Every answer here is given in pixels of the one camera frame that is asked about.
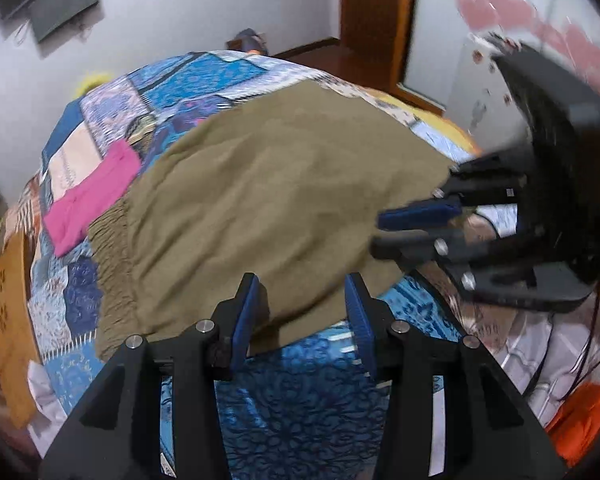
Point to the wooden bed frame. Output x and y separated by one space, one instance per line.
11 330

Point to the wooden door frame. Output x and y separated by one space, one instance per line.
375 20

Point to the patchwork printed blanket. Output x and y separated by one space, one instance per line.
220 240

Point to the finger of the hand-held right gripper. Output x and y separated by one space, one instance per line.
415 247
420 214

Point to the wall-mounted television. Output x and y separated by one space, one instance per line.
55 0

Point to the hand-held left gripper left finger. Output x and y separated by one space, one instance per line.
242 321

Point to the olive green pants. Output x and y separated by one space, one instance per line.
260 210

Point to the orange cloth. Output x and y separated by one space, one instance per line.
582 417

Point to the pink folded cloth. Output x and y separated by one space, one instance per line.
91 195

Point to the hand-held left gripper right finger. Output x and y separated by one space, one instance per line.
358 320

